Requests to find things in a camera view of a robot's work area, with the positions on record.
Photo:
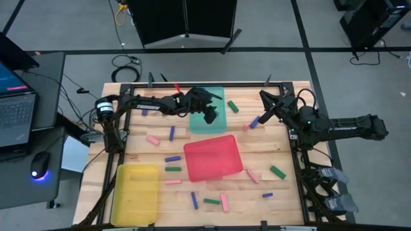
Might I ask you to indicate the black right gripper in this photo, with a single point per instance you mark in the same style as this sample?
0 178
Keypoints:
285 106

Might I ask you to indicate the black aluminium rig frame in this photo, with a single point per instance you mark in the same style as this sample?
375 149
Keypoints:
295 179

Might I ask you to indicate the teal translucent plastic bin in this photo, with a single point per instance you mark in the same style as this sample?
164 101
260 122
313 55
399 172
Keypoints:
196 125

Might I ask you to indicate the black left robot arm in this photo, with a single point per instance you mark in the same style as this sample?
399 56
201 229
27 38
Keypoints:
144 104

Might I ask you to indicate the yellow translucent plastic bin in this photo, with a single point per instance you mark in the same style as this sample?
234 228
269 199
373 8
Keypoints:
135 195

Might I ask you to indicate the black mouse with blue light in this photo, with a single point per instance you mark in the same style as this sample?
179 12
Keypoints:
40 164

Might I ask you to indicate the black folding divider panel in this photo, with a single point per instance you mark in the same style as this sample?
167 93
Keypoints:
167 19

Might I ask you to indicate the red translucent plastic bin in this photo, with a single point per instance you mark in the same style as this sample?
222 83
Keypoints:
212 158

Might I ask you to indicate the white flat board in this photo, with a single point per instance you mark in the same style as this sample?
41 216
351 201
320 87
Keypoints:
75 154

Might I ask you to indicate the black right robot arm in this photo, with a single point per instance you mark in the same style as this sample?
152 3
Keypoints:
346 128

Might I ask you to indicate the blue block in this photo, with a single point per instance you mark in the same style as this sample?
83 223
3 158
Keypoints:
267 195
172 133
194 200
172 158
255 122
144 112

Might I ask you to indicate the black monitor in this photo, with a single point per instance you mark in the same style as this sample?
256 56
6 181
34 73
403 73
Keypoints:
14 53

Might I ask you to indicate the black computer tower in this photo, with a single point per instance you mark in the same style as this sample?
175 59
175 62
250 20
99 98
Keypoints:
372 19

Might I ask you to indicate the person's foot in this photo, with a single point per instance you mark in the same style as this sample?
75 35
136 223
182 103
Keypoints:
342 202
335 174

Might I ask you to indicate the black desk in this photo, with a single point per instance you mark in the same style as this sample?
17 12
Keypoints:
48 96

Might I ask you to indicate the green block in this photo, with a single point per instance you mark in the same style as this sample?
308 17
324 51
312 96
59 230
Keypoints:
277 172
233 106
212 201
172 168

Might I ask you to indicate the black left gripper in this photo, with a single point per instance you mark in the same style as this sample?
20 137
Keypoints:
197 99

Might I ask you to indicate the red tag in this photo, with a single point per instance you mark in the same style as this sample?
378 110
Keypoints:
178 88

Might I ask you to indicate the grey laptop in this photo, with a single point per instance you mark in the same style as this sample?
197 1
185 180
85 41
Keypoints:
14 112

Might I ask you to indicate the pink block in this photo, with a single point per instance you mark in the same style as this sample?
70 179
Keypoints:
246 126
253 176
224 202
153 140
172 182

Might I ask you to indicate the grey table clamp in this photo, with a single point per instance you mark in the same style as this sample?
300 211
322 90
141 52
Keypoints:
91 136

